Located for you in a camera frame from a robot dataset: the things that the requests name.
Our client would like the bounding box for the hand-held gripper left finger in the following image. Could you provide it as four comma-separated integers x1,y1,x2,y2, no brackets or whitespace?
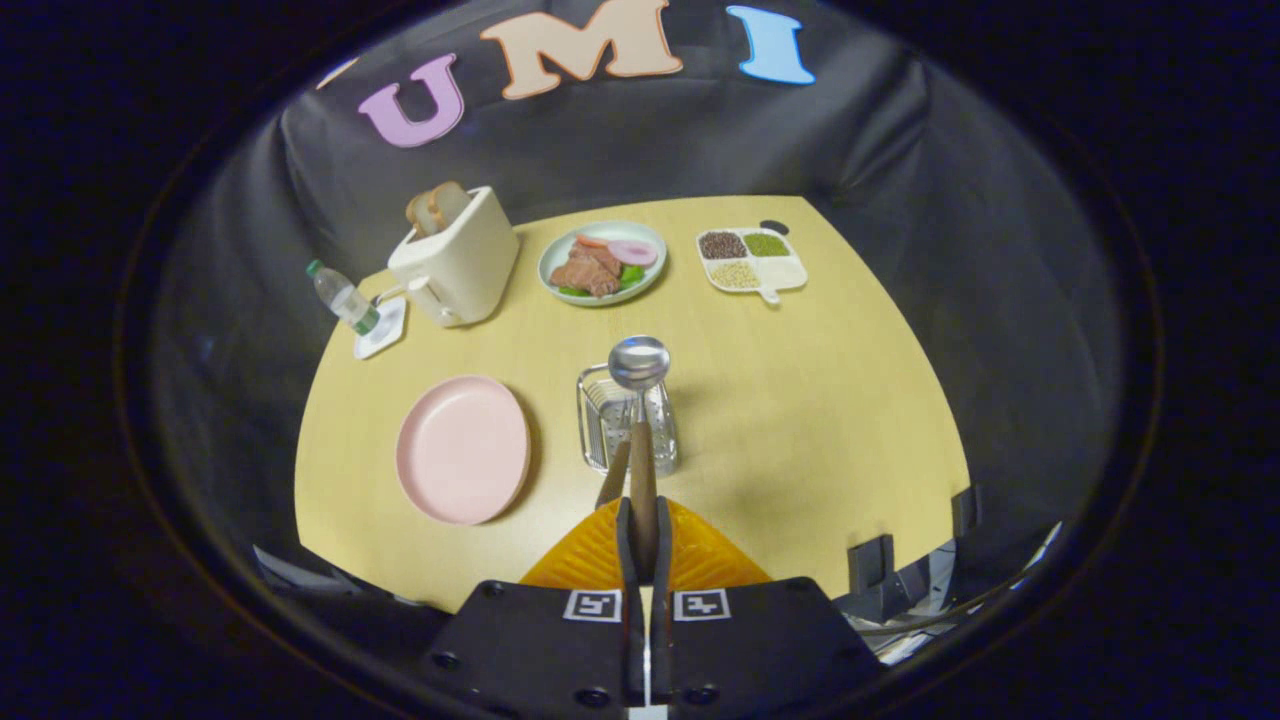
425,497,646,716

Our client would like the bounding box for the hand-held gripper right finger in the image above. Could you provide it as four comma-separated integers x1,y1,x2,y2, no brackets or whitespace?
650,497,886,716

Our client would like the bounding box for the fork with wooden handle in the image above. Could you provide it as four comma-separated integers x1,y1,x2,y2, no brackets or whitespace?
596,395,636,509

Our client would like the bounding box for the spoon with wooden handle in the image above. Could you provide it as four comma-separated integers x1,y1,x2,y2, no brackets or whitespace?
608,336,672,586

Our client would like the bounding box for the metal drainer basket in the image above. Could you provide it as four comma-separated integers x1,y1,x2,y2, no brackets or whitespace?
576,363,680,475

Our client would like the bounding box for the pink plate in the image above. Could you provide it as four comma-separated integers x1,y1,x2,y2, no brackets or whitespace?
395,375,532,527

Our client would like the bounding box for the brown meat piece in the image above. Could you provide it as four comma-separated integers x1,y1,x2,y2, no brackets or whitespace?
550,243,623,298

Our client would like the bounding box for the pale green plate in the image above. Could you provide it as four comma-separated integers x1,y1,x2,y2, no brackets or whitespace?
537,221,668,307

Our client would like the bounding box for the white divided grain tray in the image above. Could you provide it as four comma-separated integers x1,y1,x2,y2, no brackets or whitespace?
697,227,809,305

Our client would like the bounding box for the white square coaster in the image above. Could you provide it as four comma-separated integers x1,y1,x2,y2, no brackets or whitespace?
353,297,409,361

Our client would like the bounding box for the cream toaster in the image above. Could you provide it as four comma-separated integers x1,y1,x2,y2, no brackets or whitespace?
387,186,521,329

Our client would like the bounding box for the clear water bottle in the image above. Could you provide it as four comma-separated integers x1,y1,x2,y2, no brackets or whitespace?
306,260,382,337

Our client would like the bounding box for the black backdrop cloth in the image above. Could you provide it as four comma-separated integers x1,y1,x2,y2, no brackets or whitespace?
150,0,1126,601

